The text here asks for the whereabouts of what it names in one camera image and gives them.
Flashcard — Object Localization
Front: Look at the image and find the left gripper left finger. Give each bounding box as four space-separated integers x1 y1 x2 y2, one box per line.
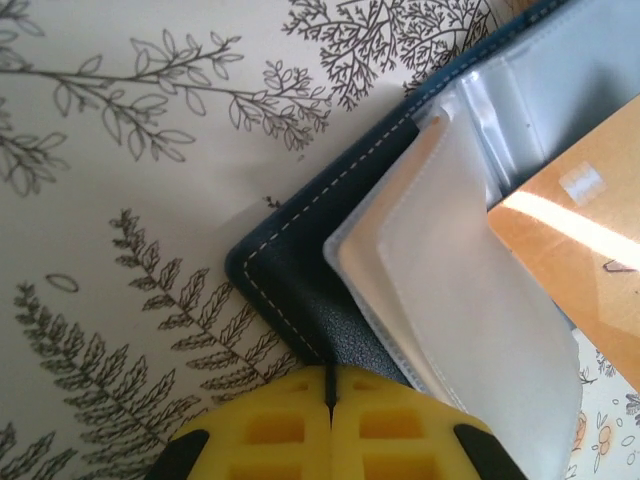
147 366 335 480

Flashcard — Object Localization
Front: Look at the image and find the gold credit card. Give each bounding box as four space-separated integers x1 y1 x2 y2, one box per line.
487 92 640 394

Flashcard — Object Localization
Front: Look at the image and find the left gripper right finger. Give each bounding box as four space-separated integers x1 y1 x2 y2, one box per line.
330 366 529 480

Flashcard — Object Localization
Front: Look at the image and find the blue leather card holder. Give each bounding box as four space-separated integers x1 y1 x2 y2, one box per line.
223 0 640 474

